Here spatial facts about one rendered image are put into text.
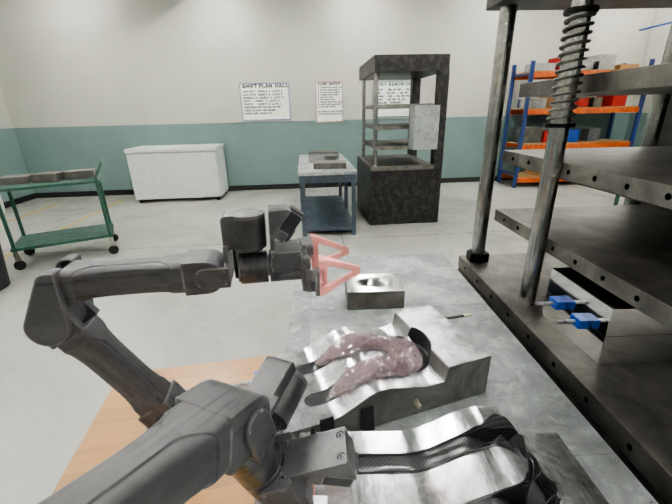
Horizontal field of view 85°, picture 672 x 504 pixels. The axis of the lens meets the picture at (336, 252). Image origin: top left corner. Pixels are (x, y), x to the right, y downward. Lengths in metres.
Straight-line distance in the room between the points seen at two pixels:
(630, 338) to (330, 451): 0.98
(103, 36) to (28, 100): 1.82
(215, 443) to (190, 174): 6.75
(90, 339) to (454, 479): 0.63
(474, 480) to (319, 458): 0.31
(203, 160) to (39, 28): 3.50
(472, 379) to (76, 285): 0.83
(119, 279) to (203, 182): 6.35
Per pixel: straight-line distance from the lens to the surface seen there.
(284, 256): 0.62
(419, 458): 0.75
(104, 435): 1.04
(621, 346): 1.28
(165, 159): 7.11
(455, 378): 0.94
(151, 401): 0.79
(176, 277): 0.64
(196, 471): 0.36
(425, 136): 4.71
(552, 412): 1.04
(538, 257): 1.43
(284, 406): 0.47
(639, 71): 1.24
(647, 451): 1.07
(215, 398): 0.39
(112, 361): 0.76
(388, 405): 0.88
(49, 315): 0.72
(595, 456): 0.98
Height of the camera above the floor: 1.45
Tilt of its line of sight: 21 degrees down
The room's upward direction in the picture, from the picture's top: 1 degrees counter-clockwise
